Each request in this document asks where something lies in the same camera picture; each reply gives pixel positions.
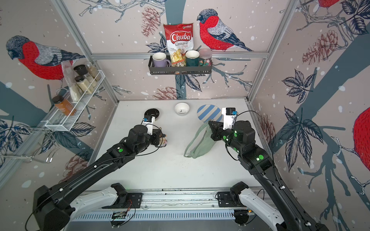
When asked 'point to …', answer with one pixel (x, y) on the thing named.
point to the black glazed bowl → (151, 112)
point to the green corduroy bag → (201, 142)
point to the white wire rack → (64, 116)
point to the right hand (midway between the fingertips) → (209, 120)
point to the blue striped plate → (207, 112)
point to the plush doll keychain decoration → (163, 141)
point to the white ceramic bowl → (181, 108)
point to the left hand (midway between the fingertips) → (163, 127)
